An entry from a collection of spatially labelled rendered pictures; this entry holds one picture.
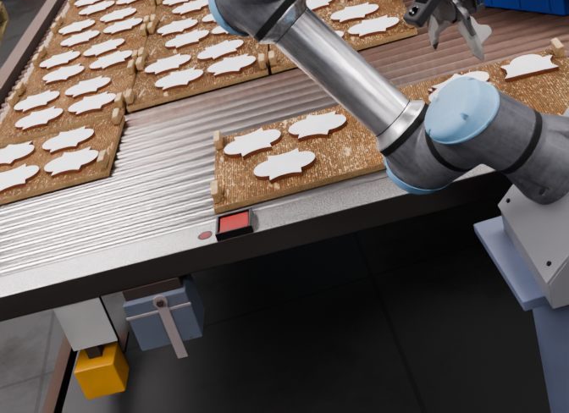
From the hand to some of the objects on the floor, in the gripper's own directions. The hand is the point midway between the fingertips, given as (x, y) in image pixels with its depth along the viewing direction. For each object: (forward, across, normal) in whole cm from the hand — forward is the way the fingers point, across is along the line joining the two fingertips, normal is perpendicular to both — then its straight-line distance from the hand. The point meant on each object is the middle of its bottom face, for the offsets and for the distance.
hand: (455, 57), depth 197 cm
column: (+106, -45, +18) cm, 116 cm away
